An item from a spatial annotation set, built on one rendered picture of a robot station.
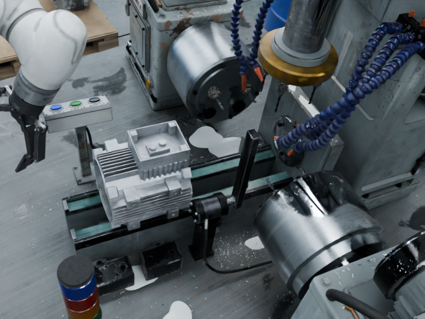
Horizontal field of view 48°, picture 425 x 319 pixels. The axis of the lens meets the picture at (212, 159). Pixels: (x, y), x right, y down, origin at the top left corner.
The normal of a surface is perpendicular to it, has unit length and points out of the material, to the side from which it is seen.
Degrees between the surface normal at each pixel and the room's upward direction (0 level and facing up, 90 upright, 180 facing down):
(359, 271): 0
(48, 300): 0
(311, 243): 43
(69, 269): 0
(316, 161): 90
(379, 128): 90
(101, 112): 69
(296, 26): 90
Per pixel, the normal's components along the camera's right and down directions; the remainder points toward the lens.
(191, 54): -0.54, -0.32
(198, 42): -0.27, -0.50
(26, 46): -0.50, 0.25
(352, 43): -0.91, 0.23
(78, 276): 0.11, -0.65
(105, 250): 0.40, 0.72
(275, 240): -0.86, 0.08
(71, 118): 0.41, 0.44
